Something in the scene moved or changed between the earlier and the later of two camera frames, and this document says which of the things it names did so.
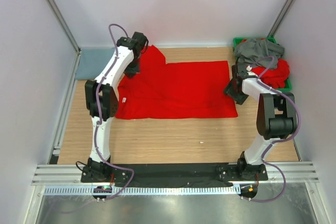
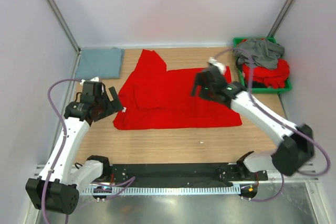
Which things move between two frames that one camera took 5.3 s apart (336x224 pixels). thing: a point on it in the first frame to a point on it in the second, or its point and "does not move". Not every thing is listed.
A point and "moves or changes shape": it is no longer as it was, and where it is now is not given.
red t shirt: [161, 91] moves or changes shape
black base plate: [172, 174] does not move
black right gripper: [240, 99] to [199, 81]
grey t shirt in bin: [248, 50] does not move
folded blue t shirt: [92, 60] does not move
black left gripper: [129, 72] to [113, 106]
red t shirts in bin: [274, 77] does not move
